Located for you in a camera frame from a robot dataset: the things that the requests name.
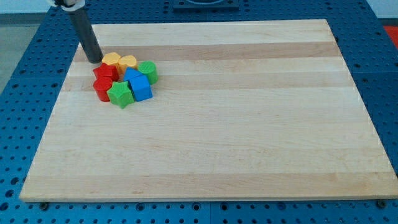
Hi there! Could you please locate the red star block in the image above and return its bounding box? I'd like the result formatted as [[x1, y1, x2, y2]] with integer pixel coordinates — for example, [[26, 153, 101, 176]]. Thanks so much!
[[93, 63, 119, 82]]

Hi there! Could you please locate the light wooden board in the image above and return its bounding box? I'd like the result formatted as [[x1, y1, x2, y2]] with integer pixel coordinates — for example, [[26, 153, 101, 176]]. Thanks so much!
[[20, 19, 397, 202]]

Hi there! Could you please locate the yellow heart block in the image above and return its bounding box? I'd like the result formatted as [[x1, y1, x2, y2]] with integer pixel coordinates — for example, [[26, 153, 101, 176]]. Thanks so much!
[[118, 55, 137, 74]]

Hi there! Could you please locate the yellow hexagon block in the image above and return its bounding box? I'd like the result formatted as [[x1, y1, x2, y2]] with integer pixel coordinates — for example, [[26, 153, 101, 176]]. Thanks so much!
[[102, 52, 121, 74]]

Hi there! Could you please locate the blue triangle block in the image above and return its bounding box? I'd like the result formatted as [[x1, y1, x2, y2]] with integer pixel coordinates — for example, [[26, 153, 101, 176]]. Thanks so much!
[[123, 67, 143, 82]]

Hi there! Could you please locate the red cylinder block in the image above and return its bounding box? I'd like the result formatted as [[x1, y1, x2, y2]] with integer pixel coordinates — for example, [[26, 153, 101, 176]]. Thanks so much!
[[93, 77, 113, 102]]

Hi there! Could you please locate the green cylinder block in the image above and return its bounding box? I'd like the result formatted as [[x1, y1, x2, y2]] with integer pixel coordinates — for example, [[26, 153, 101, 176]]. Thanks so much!
[[138, 61, 159, 85]]

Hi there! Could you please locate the green star block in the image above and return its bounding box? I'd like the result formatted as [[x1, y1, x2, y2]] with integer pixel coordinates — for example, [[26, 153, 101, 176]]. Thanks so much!
[[107, 82, 135, 109]]

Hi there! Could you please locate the blue cube block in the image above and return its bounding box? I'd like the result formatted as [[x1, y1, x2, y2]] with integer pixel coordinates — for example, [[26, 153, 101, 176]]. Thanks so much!
[[129, 75, 153, 101]]

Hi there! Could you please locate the white rod mount collar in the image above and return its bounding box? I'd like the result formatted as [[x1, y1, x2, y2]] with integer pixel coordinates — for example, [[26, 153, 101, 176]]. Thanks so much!
[[47, 0, 85, 11]]

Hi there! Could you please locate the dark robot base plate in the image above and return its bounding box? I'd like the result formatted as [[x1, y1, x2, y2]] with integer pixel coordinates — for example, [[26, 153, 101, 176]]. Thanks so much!
[[172, 0, 239, 11]]

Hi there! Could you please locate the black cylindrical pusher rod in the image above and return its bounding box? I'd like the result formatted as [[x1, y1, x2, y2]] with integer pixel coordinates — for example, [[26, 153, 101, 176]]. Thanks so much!
[[68, 5, 103, 63]]

